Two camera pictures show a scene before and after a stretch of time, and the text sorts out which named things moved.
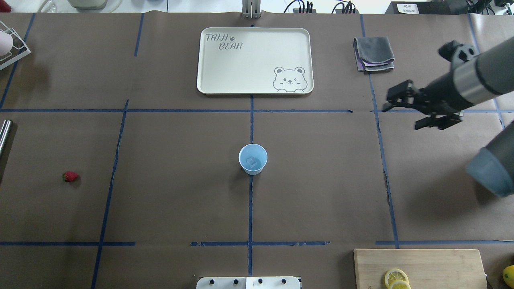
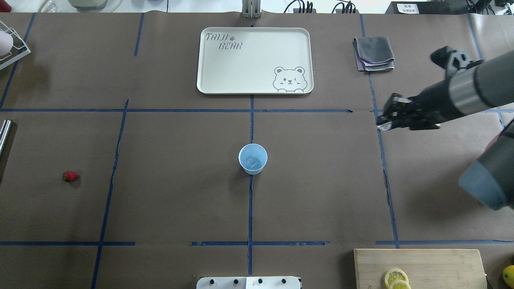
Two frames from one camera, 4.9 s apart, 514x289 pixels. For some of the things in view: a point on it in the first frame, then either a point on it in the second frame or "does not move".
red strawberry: (69, 176) does not move
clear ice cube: (251, 161) → (386, 126)
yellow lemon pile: (508, 275) does not move
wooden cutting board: (426, 268) does not move
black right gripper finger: (402, 95) → (396, 105)
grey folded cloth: (373, 53) does not move
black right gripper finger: (442, 122) → (396, 121)
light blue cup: (252, 157) does not move
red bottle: (4, 7) does not move
